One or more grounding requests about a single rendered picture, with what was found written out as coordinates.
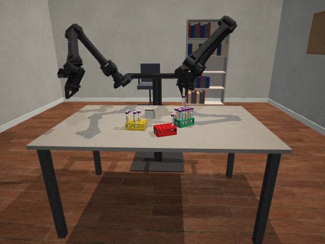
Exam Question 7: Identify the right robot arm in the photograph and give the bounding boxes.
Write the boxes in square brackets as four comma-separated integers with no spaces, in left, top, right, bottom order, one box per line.
[57,23,126,86]

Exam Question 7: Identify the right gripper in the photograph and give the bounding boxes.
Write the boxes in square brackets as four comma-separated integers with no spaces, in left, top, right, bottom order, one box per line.
[64,76,81,99]

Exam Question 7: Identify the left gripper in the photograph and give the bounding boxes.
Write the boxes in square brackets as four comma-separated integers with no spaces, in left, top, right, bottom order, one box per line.
[177,82,192,97]

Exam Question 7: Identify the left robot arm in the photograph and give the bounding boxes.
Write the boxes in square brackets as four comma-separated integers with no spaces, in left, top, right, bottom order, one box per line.
[175,16,237,87]

